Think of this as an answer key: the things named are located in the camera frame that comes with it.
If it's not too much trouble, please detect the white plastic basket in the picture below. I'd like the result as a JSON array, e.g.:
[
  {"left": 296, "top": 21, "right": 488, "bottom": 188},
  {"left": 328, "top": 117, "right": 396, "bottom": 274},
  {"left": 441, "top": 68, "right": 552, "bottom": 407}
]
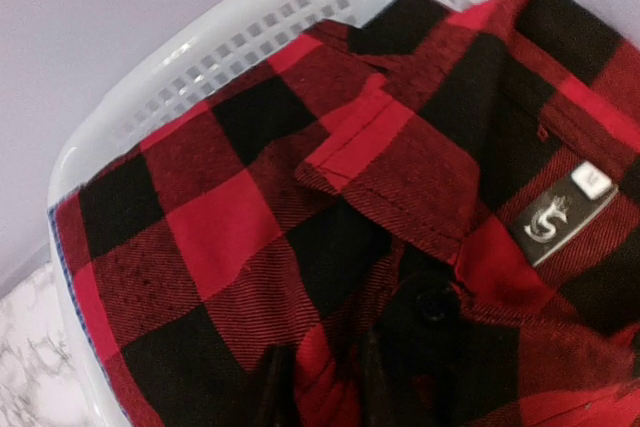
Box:
[{"left": 49, "top": 0, "right": 512, "bottom": 426}]

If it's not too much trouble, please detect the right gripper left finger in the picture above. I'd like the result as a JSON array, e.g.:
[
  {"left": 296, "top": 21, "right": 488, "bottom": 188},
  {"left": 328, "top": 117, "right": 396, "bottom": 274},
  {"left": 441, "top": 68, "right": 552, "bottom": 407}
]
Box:
[{"left": 257, "top": 346, "right": 300, "bottom": 426}]

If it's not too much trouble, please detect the red black plaid shirt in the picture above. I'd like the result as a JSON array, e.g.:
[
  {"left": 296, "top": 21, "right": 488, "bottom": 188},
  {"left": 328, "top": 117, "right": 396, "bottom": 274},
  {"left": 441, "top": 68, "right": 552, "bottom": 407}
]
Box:
[{"left": 50, "top": 0, "right": 639, "bottom": 426}]

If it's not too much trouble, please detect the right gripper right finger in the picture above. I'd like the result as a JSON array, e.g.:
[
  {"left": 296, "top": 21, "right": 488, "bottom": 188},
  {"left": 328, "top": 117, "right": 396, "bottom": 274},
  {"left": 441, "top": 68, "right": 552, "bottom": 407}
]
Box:
[{"left": 359, "top": 331, "right": 398, "bottom": 427}]

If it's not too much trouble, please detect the light blue shirt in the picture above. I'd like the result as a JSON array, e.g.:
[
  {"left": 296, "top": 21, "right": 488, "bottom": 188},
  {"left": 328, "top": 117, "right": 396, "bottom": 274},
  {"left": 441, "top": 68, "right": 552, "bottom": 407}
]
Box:
[{"left": 47, "top": 203, "right": 110, "bottom": 403}]

